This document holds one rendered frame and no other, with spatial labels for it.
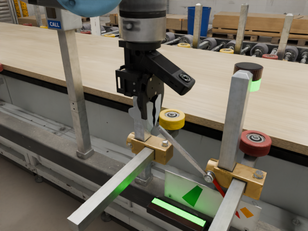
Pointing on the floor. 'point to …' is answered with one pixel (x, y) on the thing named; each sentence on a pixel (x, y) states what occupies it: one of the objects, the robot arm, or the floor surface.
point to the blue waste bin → (201, 20)
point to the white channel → (95, 28)
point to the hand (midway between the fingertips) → (152, 127)
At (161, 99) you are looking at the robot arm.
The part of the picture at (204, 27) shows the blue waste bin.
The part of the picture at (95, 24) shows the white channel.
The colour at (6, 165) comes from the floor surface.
